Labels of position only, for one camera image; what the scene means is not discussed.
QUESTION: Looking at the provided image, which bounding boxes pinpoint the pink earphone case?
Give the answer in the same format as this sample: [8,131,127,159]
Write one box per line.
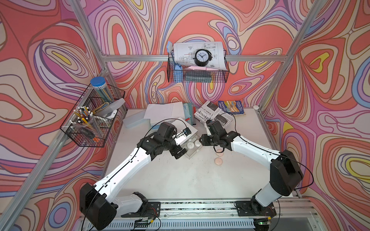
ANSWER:
[214,157,223,166]
[215,149,224,157]

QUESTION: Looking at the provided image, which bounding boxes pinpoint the white three-drawer box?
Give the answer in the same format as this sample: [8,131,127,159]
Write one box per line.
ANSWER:
[171,118,201,159]

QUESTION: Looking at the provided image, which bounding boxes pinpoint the white round earphone case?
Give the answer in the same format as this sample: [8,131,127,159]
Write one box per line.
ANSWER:
[187,142,195,150]
[194,140,201,148]

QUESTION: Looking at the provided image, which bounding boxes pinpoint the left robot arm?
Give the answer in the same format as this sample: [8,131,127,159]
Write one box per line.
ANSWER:
[79,120,192,231]

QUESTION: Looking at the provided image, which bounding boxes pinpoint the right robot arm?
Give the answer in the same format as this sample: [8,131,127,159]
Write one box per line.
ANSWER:
[199,120,304,215]

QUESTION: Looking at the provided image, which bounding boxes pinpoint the folded newspaper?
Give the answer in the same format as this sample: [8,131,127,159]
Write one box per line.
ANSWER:
[194,101,234,129]

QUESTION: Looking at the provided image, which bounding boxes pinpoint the teal books stack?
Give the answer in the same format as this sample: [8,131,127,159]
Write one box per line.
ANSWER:
[150,101,197,131]

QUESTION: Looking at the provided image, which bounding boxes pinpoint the blue book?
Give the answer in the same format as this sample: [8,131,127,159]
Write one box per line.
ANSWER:
[218,101,244,115]

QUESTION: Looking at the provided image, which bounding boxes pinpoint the white open notebook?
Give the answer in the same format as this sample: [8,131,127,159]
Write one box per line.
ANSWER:
[144,102,186,125]

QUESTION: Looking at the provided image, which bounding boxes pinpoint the translucent plastic box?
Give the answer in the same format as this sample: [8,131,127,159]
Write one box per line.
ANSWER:
[123,109,150,129]

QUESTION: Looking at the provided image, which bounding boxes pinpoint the black round clock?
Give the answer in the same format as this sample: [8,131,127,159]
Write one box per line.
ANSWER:
[194,49,212,67]

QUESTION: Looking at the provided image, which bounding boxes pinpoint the white drawing sheet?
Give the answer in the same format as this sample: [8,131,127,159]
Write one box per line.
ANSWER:
[173,42,226,70]

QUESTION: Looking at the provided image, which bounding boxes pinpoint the clear cup with pens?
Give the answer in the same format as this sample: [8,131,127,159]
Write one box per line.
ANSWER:
[69,106,103,139]

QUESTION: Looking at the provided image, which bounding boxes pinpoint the blue lid pencil jar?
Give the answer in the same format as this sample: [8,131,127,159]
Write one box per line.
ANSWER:
[90,77,114,103]

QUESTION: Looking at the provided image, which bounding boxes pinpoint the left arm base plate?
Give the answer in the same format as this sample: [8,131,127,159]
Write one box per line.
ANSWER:
[121,202,161,218]

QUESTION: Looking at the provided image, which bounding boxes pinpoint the black wire wall basket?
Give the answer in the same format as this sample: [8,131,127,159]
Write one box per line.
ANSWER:
[167,50,230,83]

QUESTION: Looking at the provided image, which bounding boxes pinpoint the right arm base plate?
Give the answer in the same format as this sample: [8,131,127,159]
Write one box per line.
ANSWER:
[234,199,277,218]

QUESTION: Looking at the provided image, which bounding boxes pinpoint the black wire side basket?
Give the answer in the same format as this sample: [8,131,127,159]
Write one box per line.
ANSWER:
[60,85,127,147]

